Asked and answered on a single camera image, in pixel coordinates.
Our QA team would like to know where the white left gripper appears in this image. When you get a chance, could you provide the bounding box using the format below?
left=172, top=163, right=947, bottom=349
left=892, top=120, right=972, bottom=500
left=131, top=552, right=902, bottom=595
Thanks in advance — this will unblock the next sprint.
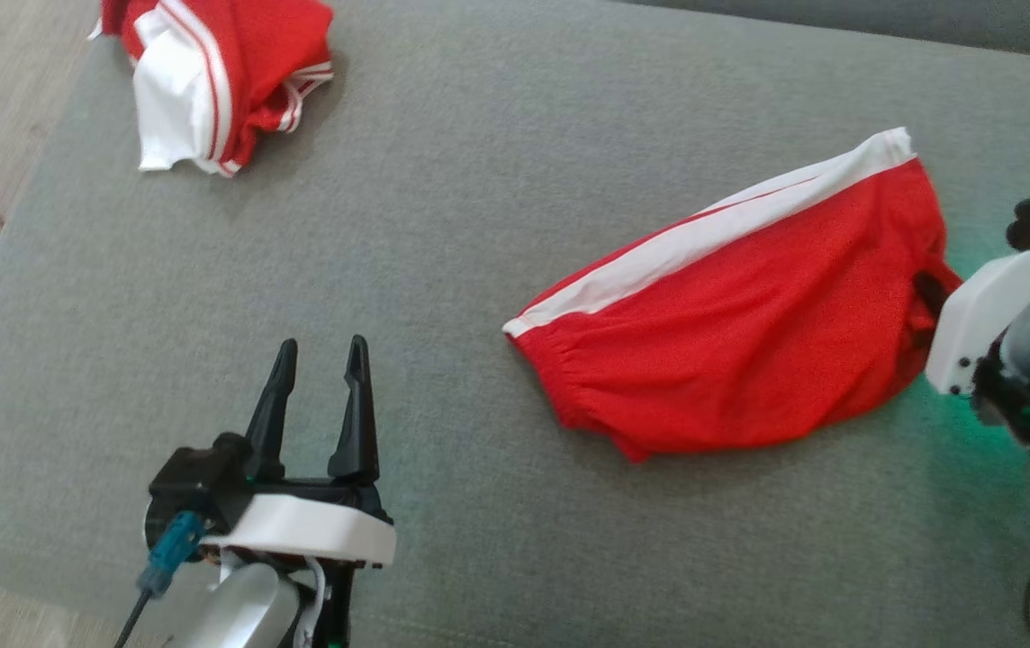
left=200, top=335, right=397, bottom=572

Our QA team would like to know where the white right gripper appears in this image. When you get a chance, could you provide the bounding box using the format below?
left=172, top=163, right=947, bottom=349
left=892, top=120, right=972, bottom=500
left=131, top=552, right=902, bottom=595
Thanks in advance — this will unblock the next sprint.
left=915, top=249, right=1030, bottom=397

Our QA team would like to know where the red shorts white side stripe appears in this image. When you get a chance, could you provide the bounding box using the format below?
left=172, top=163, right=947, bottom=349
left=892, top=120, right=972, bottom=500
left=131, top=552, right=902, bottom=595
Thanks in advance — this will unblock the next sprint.
left=502, top=127, right=964, bottom=464

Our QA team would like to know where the red white basketball jersey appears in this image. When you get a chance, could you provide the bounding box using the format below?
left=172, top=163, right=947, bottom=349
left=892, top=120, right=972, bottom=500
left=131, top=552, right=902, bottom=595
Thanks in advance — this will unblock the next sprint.
left=86, top=0, right=337, bottom=179

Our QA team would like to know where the thin white cable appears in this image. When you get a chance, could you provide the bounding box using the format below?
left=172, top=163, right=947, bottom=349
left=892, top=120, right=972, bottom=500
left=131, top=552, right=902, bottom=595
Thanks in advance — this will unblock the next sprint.
left=294, top=556, right=329, bottom=648

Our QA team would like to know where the black cable blue connector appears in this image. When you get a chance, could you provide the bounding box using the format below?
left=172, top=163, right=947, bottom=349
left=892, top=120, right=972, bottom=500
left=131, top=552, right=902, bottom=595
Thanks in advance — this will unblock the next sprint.
left=113, top=510, right=207, bottom=648

